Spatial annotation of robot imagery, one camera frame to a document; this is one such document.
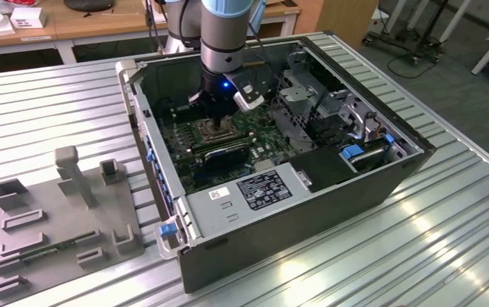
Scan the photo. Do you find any blue slot retainer bar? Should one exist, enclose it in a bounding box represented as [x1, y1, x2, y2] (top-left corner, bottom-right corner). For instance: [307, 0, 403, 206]
[143, 150, 174, 209]

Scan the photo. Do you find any silver perforated drive cage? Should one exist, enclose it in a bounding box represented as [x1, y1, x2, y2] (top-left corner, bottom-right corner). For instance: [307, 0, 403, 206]
[277, 51, 359, 145]

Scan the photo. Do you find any black graphics card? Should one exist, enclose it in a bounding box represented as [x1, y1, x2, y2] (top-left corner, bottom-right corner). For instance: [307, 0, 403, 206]
[203, 143, 250, 171]

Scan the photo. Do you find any green motherboard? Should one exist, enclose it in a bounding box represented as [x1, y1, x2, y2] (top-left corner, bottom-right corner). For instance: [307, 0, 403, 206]
[158, 95, 299, 196]

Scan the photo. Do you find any pale blue teach pendant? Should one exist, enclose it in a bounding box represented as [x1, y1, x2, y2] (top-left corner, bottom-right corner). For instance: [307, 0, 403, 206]
[243, 0, 267, 36]

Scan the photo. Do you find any small silver chipset heatsink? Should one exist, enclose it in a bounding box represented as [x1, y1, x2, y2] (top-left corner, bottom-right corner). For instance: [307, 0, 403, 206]
[253, 159, 279, 171]

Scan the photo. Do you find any silver disk bay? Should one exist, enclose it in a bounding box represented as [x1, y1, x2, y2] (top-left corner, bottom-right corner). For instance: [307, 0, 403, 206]
[338, 91, 411, 164]

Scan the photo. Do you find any wooden desk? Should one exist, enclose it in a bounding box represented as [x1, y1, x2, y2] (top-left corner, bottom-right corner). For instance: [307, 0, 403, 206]
[0, 0, 303, 63]

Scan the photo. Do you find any blue drive carrier latch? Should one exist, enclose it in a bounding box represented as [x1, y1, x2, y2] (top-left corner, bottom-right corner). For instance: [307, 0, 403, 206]
[341, 144, 365, 159]

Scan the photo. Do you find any wooden cabinet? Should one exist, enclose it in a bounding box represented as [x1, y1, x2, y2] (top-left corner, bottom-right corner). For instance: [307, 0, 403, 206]
[317, 0, 378, 49]

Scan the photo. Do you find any grey power supply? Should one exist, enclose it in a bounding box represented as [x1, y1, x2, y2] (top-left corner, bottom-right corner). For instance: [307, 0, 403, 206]
[183, 162, 314, 239]

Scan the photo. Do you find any black round base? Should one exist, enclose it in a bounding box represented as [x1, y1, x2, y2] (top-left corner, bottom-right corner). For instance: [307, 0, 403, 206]
[64, 0, 115, 10]

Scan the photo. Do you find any blue case latch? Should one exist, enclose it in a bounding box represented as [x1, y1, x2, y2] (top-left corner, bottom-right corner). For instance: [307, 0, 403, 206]
[155, 223, 177, 239]

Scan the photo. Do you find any white cardboard box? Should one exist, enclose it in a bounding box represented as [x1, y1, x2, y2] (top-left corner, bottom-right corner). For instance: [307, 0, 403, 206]
[10, 8, 47, 29]

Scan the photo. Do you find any black wheeled stand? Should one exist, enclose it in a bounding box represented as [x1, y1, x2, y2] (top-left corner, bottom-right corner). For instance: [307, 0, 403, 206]
[362, 0, 447, 67]

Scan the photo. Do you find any black grey PC case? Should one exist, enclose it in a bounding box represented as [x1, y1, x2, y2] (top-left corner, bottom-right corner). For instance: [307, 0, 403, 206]
[115, 30, 438, 294]

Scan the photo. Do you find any green RAM stick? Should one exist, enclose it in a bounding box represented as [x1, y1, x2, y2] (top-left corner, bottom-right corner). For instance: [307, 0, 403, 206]
[20, 235, 100, 262]

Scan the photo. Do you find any grey parts rack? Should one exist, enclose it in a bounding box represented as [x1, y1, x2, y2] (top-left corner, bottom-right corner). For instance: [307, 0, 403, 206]
[0, 145, 146, 304]

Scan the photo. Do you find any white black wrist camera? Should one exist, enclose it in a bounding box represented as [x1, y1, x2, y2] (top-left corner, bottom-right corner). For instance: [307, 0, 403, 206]
[222, 70, 267, 113]

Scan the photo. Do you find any black looped wire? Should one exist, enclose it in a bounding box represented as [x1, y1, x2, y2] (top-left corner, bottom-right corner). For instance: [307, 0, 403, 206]
[269, 97, 317, 144]

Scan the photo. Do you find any white desk frame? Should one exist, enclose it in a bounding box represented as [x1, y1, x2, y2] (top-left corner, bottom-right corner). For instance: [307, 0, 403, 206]
[438, 0, 489, 75]

